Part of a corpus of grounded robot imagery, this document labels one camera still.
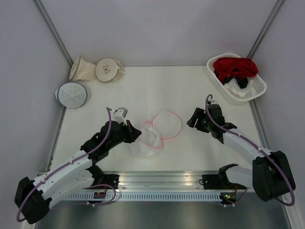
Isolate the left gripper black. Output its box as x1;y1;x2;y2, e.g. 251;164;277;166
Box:
108;120;142;149

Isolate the pink-trimmed mesh laundry bag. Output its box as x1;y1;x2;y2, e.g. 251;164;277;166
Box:
130;111;183;158

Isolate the red bra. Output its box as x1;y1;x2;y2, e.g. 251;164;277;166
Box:
213;57;259;84

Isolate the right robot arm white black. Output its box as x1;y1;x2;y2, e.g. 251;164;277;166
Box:
187;104;296;206

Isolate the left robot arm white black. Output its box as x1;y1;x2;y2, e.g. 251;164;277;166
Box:
14;121;141;224

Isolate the beige laundry bag bra logo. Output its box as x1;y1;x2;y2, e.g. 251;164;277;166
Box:
95;58;126;84

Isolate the grey-trimmed mesh laundry bag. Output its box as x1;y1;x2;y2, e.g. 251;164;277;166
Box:
54;82;90;109

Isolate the beige laundry bag left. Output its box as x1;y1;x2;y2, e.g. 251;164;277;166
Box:
69;57;96;83

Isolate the white perforated plastic basket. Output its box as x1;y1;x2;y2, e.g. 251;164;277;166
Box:
206;53;266;105

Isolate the white garment in basket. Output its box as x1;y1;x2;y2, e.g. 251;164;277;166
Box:
224;78;257;98

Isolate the black garment in basket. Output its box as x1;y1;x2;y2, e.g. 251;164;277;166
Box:
214;68;248;89

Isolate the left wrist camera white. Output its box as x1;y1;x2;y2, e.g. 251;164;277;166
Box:
112;107;128;125

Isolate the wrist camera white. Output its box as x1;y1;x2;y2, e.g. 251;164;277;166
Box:
112;107;128;125
208;100;218;105

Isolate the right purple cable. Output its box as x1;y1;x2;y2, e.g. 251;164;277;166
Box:
205;94;296;208

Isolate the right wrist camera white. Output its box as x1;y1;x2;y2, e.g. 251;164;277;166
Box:
208;100;218;105

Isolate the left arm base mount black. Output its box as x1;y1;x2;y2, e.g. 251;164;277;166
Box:
92;174;120;189

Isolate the aluminium mounting rail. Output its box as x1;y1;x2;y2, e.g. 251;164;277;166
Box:
35;170;294;191

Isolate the white slotted cable duct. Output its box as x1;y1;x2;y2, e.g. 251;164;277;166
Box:
65;191;221;202

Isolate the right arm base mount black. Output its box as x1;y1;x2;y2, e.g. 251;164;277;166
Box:
200;174;246;191

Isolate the right aluminium frame post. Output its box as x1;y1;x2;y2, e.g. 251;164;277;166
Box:
247;0;286;59

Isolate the aluminium frame post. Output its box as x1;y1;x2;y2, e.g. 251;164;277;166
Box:
32;0;73;67
247;0;286;59

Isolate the left aluminium frame post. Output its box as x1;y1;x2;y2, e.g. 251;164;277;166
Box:
32;0;73;67

